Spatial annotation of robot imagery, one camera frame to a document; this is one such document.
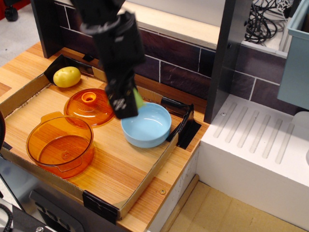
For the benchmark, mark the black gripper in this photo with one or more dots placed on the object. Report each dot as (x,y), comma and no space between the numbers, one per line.
(120,49)

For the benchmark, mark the green plastic pear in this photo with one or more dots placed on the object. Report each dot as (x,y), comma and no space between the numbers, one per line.
(138,100)

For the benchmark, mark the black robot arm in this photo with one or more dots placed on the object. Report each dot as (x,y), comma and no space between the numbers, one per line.
(98,11)

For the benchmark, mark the light blue bowl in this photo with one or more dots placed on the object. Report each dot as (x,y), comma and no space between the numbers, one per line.
(149,128)

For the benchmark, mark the orange transparent pot lid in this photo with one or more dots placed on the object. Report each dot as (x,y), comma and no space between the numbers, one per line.
(91,105)

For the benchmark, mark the yellow plastic potato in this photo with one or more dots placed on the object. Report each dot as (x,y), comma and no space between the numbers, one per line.
(67,77)

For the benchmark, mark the orange transparent pot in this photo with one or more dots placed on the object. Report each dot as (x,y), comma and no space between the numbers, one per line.
(62,145)

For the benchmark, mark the black chair caster wheel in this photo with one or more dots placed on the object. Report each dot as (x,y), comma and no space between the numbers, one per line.
(11,14)

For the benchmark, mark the black toy stove front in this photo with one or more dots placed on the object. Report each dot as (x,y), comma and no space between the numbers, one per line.
(49,205)

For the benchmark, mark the white toy sink drainboard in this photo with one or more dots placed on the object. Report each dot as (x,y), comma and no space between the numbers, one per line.
(259,156)

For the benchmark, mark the teal plastic bin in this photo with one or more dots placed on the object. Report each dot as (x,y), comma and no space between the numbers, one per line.
(294,87)

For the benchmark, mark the dark grey shelf post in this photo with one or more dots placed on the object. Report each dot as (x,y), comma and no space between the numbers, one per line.
(232,32)

